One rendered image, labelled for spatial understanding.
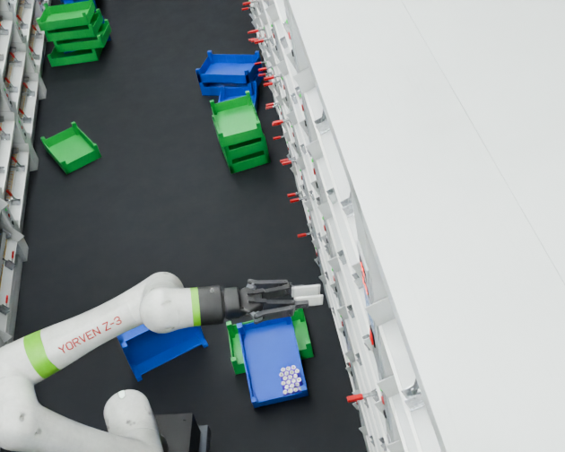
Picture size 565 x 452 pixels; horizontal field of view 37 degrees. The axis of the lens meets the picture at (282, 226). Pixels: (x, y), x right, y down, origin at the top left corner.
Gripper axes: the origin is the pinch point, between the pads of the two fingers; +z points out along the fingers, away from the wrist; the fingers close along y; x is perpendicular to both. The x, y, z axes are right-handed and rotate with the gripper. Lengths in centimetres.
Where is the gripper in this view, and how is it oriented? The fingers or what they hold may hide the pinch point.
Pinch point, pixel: (307, 295)
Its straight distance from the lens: 205.8
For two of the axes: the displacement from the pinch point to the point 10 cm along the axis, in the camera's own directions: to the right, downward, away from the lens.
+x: 0.1, -7.6, -6.4
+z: 9.9, -0.9, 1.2
